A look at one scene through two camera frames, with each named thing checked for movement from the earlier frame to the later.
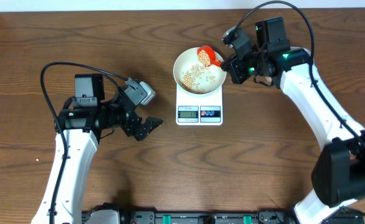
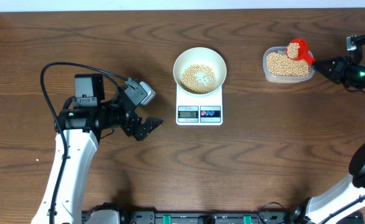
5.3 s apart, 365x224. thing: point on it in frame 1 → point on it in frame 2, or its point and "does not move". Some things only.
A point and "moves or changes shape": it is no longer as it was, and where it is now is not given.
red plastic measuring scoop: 211,54 moves or changes shape
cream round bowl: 194,78 does not move
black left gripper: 129,128 does not move
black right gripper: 233,68 → 339,70
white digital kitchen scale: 205,109 does not move
